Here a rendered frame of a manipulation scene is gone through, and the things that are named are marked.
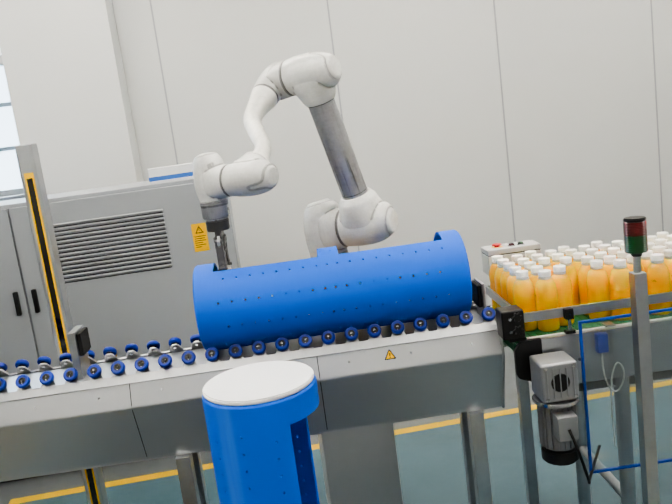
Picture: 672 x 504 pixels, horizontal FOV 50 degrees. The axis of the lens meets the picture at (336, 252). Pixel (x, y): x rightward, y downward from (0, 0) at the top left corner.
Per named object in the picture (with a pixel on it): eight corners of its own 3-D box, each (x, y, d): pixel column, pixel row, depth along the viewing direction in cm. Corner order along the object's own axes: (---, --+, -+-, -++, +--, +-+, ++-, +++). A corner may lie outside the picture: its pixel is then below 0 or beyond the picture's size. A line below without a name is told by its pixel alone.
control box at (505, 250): (482, 272, 280) (480, 245, 278) (533, 264, 280) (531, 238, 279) (489, 277, 270) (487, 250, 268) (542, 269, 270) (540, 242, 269)
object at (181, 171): (149, 182, 393) (147, 168, 391) (194, 176, 399) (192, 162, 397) (149, 183, 381) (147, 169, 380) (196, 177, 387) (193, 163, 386)
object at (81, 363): (84, 369, 246) (75, 325, 244) (96, 368, 247) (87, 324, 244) (75, 379, 237) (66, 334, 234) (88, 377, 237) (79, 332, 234)
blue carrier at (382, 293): (212, 339, 256) (199, 259, 252) (456, 303, 260) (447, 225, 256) (202, 362, 228) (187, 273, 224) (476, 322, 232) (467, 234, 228)
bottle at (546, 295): (557, 325, 237) (552, 270, 233) (563, 332, 230) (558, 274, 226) (535, 328, 237) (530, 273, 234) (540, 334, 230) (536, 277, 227)
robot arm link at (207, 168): (190, 204, 233) (223, 202, 226) (182, 156, 230) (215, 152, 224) (210, 199, 242) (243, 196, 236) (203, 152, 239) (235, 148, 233)
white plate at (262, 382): (212, 411, 163) (213, 416, 164) (328, 382, 172) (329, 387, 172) (194, 376, 189) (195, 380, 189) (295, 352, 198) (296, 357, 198)
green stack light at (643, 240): (620, 251, 212) (619, 234, 211) (641, 248, 212) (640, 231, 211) (630, 255, 206) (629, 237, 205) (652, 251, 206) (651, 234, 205)
